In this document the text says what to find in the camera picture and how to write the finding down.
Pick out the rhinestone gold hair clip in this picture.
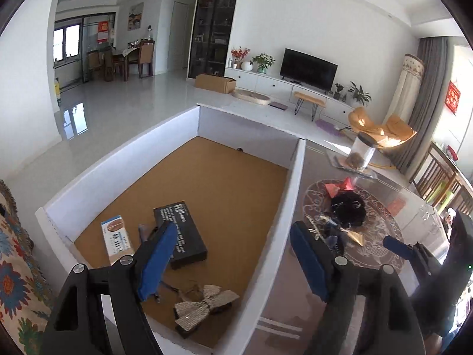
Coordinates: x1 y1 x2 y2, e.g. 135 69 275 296
305 214 365 247

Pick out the black bow with chain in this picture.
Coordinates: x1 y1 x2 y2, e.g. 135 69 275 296
330 191 366 227

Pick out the white sorting box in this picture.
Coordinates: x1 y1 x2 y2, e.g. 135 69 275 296
36 104 306 354

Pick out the white orange small carton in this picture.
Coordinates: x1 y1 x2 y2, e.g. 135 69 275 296
101 216 135 264

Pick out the floral patterned cloth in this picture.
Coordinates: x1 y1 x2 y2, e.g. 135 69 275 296
0 183 54 354

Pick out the dark wooden side chair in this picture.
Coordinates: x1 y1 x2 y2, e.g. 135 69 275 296
410 143 472 216

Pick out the beige woven bow clip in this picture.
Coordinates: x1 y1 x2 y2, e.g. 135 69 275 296
173 285 240 338

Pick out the red packet envelope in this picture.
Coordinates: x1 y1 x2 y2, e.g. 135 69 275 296
325 177 354 199

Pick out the black rectangular box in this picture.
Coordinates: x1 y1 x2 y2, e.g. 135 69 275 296
153 201 208 270

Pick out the tray under jar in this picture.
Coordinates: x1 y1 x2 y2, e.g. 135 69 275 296
326 151 378 180

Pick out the clear jar black lid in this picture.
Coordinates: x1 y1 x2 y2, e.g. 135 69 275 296
347 131 378 167

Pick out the orange lounge chair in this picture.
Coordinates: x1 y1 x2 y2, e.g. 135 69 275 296
348 106 417 148

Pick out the white standing air conditioner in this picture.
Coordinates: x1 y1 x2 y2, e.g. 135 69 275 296
383 54 425 123

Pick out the white tv cabinet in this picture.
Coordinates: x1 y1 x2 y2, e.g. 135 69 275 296
224 68 353 126

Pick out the leafy plant near tv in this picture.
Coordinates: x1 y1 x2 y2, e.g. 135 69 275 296
348 81 372 106

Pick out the small wooden bench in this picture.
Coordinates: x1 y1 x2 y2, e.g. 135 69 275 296
294 91 326 122

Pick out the grey curtain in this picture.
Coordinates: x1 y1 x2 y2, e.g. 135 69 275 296
392 37 454 178

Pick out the black flat television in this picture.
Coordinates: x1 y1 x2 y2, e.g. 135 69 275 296
280 48 338 91

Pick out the round floor cushion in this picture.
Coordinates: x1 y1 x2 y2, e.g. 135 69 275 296
232 89 271 106

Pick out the green potted plant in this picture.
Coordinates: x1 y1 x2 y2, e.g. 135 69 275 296
251 53 276 74

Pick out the cardboard box on floor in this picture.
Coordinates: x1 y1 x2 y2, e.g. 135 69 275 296
195 74 237 94

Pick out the red flowers white vase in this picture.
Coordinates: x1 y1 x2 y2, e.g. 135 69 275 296
231 46 253 71

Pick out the wooden dining chair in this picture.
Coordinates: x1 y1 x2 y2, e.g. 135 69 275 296
138 40 155 79

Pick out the tall black display cabinet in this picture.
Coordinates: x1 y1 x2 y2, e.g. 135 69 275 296
188 0 237 79

